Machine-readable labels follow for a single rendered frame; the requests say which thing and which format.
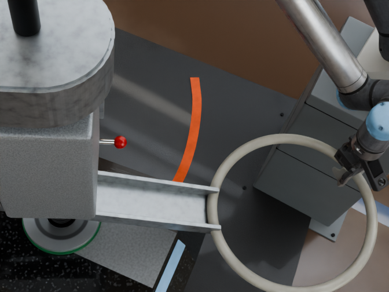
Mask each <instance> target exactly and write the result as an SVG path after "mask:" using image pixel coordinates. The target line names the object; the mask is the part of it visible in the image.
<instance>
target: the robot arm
mask: <svg viewBox="0 0 389 292"><path fill-rule="evenodd" d="M275 1H276V2H277V4H278V6H279V7H280V8H281V10H282V11H283V12H284V14H285V15H286V17H287V18H288V20H289V21H290V22H291V24H292V25H293V26H294V28H295V30H297V32H298V34H299V35H300V36H301V38H302V39H303V40H304V42H305V43H306V45H307V46H308V47H309V49H310V50H311V52H312V53H313V55H314V56H315V57H316V59H317V60H318V62H319V63H320V64H321V66H322V67H323V69H324V70H325V71H326V73H327V74H328V75H329V77H330V78H331V80H332V81H333V83H334V84H335V85H336V88H337V89H336V97H337V101H338V103H339V104H340V105H341V106H342V107H343V108H345V109H348V110H352V111H369V113H368V116H367V117H366V119H365V120H364V122H363V123H362V125H361V126H360V128H359V129H358V131H357V132H356V134H353V135H351V136H350V137H349V138H348V139H349V140H350V141H349V142H347V143H344V144H345V145H344V144H343V145H342V147H340V148H339V149H338V150H337V152H336V153H335V155H334V157H335V159H336V160H337V161H338V162H339V164H340V165H341V167H342V166H344V167H343V168H341V169H338V168H336V167H333V168H332V171H333V173H334V175H335V177H336V179H337V186H338V187H343V186H344V185H345V184H346V183H347V182H348V180H350V179H351V178H352V177H353V176H354V175H356V174H358V173H360V172H361V174H363V173H364V172H365V173H366V176H367V178H368V180H369V182H370V185H371V187H372V189H373V190H374V191H377V192H379V191H380V190H382V189H383V188H385V187H386V186H387V185H389V181H388V179H387V176H386V174H385V172H384V170H383V167H382V165H381V163H380V161H379V158H380V157H381V156H382V154H383V153H384V152H385V150H386V149H387V148H388V147H389V80H384V79H370V77H369V75H368V74H367V73H366V71H365V70H364V69H363V68H362V67H361V65H360V63H359V62H358V60H357V59H356V58H355V56H354V54H353V53H352V51H351V50H350V48H349V47H348V45H347V44H346V42H345V41H344V39H343V37H342V36H341V34H340V33H339V31H338V30H337V28H336V27H335V25H334V24H333V22H332V20H331V19H330V18H329V16H328V15H327V13H326V11H325V10H324V8H323V7H322V6H321V4H320V2H319V1H318V0H275ZM364 2H365V5H366V7H367V9H368V11H369V14H370V16H371V18H372V20H373V22H374V24H375V27H376V29H377V31H378V33H379V51H380V54H381V56H382V58H383V59H385V60H386V61H388V62H389V0H364Z"/></svg>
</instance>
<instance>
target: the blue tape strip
mask: <svg viewBox="0 0 389 292"><path fill-rule="evenodd" d="M184 248H185V245H184V244H183V243H182V242H181V241H180V240H178V241H177V244H176V245H175V247H174V250H173V252H172V255H171V257H170V259H169V261H168V264H167V266H166V268H165V270H164V273H163V275H162V278H161V279H160V282H159V284H158V286H157V289H156V291H155V292H166V290H167V288H168V285H169V283H170V281H171V278H172V276H173V274H174V272H175V269H176V267H177V265H178V262H179V260H180V258H181V255H182V253H183V251H184Z"/></svg>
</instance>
